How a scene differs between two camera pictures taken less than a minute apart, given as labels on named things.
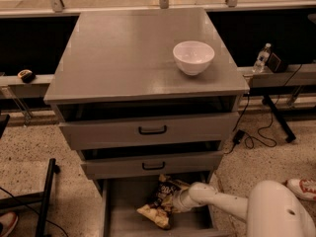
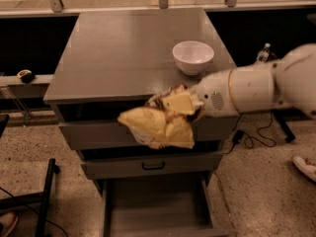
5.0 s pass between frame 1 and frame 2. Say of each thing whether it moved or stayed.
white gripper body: moved
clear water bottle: stayed
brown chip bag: moved
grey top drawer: stayed
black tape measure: stayed
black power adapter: stayed
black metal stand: stayed
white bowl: stayed
